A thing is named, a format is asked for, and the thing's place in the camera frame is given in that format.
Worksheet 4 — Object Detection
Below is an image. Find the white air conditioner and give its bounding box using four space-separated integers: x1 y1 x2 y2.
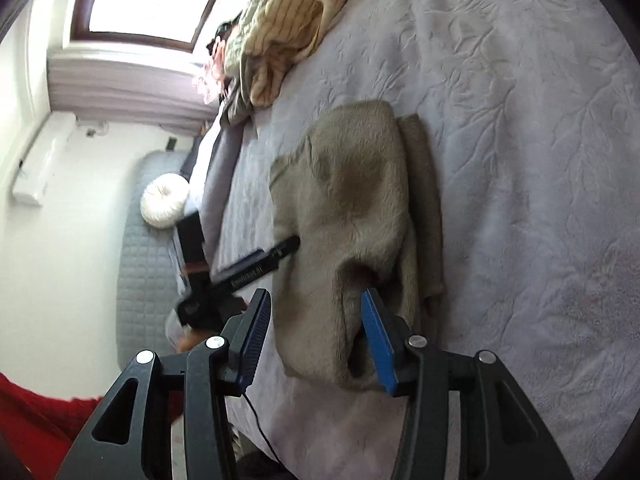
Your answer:
12 112 78 206

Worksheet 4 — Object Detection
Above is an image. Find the pink patterned cloth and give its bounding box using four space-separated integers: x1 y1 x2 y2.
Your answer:
192 22 237 107

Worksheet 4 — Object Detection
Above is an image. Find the person's red clothing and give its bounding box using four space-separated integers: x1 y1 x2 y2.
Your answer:
0 372 183 480

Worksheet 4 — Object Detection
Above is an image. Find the black cable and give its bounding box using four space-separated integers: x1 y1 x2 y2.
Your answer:
240 392 287 467

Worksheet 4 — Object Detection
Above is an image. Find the olive knit sweater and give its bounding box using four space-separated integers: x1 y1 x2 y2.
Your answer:
269 100 446 392

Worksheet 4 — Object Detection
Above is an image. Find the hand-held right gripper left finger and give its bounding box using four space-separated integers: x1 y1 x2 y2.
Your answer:
60 288 273 480

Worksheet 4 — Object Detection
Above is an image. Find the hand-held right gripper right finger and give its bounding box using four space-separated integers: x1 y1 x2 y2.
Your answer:
360 288 574 480

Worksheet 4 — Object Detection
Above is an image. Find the mauve curtain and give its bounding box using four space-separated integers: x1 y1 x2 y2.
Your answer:
47 42 222 137

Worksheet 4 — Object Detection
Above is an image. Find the white round cushion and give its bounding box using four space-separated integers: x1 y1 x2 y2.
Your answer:
140 173 191 231

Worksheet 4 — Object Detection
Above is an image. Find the cream striped comforter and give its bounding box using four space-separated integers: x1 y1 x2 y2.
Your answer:
220 0 363 126

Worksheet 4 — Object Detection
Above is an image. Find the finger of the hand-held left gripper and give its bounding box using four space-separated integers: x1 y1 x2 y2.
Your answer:
212 236 301 294

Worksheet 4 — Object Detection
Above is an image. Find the brown framed window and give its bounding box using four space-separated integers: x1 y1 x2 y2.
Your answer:
70 0 242 54

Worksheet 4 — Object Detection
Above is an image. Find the lavender embossed bedspread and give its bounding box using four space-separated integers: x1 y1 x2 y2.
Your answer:
190 0 640 480

